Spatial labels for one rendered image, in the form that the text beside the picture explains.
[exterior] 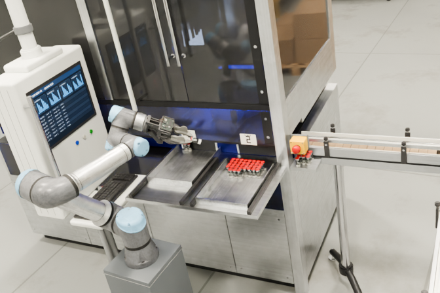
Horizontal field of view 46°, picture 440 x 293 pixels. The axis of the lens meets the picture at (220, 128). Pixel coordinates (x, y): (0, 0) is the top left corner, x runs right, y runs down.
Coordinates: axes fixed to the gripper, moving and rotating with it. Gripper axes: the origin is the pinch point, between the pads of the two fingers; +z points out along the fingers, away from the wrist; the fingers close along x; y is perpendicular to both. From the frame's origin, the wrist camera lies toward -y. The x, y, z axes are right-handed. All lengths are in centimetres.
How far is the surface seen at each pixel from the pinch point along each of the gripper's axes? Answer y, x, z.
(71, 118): -40, 11, -58
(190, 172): -42.3, 2.6, 7.0
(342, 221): -45, 2, 92
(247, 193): -17.0, -9.9, 33.6
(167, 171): -49.1, 2.5, -3.9
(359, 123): -173, 148, 150
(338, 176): -25, 16, 79
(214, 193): -24.6, -11.6, 19.5
